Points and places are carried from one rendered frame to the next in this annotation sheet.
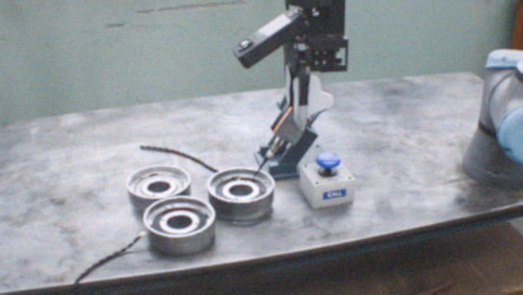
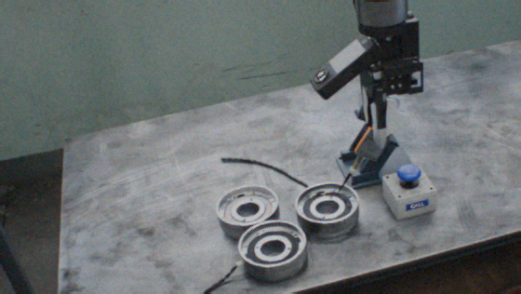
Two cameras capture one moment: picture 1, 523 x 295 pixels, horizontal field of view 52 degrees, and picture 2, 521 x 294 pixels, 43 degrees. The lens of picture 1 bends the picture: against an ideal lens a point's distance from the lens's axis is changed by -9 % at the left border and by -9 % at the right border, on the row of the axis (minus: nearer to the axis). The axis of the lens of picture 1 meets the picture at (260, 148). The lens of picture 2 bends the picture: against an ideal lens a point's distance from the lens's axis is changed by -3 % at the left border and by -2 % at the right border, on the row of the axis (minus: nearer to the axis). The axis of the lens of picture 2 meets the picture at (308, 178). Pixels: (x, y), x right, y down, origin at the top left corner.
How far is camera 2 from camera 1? 0.24 m
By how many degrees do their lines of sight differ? 10
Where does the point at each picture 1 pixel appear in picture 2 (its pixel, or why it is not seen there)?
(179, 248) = (275, 275)
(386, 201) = (469, 207)
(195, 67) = (258, 23)
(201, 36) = not seen: outside the picture
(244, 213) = (332, 232)
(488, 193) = not seen: outside the picture
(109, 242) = (207, 273)
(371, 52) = not seen: outside the picture
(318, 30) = (392, 55)
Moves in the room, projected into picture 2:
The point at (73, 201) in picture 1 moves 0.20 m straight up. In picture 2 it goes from (162, 230) to (133, 133)
